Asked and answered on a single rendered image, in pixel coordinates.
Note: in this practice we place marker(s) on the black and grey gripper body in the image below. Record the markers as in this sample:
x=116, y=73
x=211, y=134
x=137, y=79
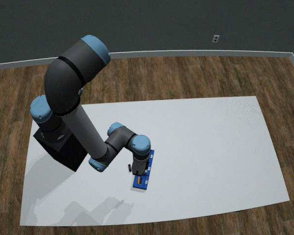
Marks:
x=139, y=167

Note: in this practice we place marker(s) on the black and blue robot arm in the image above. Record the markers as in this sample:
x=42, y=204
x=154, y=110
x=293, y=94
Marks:
x=60, y=110

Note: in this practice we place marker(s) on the blue rack of bins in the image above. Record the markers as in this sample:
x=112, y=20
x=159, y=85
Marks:
x=144, y=182

